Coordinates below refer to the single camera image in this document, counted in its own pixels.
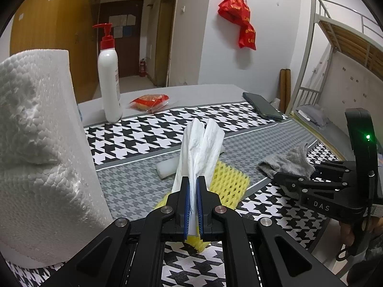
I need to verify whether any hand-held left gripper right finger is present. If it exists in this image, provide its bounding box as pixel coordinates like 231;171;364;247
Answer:
197;176;344;287

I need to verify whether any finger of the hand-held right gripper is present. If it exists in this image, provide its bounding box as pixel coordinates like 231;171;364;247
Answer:
311;160;358;183
274;171;357;198

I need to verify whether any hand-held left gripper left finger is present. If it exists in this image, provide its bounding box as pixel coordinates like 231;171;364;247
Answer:
45;176;191;287

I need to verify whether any grey sock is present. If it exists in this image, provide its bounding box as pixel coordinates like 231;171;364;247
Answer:
258;143;315;180

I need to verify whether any yellow foam net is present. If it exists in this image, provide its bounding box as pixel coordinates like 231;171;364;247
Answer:
154;160;251;252

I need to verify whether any white tissue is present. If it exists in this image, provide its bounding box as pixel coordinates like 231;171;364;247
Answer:
175;118;225;240

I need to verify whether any white foam box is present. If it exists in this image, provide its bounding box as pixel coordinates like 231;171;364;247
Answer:
0;49;116;271

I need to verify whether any person's right forearm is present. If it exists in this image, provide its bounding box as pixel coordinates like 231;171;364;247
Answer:
347;239;383;287

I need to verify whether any person's right hand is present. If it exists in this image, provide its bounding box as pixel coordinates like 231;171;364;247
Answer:
339;223;360;246

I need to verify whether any white foam block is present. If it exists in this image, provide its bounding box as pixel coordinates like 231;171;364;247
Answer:
156;147;225;180

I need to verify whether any grey pillow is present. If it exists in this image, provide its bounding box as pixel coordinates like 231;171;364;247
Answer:
296;105;328;127

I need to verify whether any black white houndstooth blanket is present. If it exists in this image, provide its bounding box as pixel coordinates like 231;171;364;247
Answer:
6;102;344;287

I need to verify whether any black smartphone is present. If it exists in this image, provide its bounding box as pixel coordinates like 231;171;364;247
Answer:
242;92;284;121

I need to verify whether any wooden board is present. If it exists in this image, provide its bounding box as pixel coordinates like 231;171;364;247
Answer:
286;69;293;111
280;69;287;108

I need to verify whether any white hanging cloth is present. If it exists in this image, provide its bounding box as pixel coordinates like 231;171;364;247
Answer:
314;45;332;75

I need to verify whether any red snack packet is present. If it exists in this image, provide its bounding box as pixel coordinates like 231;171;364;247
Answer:
129;94;171;115

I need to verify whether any metal bunk bed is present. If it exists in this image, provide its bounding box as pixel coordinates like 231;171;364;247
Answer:
289;0;383;162

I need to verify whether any white red pump bottle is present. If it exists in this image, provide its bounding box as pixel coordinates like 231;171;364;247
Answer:
92;23;124;123

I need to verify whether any long red plastic bag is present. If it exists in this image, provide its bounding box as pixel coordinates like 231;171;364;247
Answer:
238;22;257;50

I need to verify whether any dark brown entrance door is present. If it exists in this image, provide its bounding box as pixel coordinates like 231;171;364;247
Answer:
99;0;144;78

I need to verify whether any light wooden side door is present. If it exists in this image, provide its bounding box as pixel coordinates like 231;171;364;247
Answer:
154;0;180;88

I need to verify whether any red printed plastic bag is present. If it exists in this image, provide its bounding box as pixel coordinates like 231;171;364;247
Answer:
218;0;251;26

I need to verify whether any wooden wardrobe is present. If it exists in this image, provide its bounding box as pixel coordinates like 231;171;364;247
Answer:
9;0;104;102

